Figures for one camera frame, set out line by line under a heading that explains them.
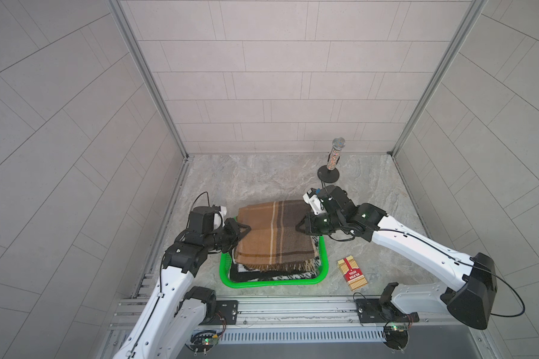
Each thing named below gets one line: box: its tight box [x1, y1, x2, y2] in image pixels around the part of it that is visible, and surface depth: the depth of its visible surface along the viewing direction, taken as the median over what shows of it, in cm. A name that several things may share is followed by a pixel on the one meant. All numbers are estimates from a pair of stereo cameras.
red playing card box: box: [336, 255, 368, 291], surface depth 80 cm
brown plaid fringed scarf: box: [234, 199, 318, 272], surface depth 70 cm
